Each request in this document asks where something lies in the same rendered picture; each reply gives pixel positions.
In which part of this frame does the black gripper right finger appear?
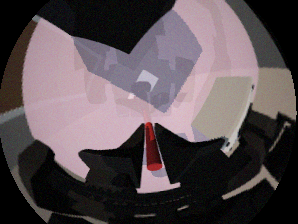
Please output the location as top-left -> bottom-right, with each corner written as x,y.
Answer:
154,123 -> 225,184

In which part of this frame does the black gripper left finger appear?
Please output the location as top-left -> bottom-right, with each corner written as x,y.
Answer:
78,124 -> 145,188

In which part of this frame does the red peg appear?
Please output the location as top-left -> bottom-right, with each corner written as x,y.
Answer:
145,123 -> 162,171

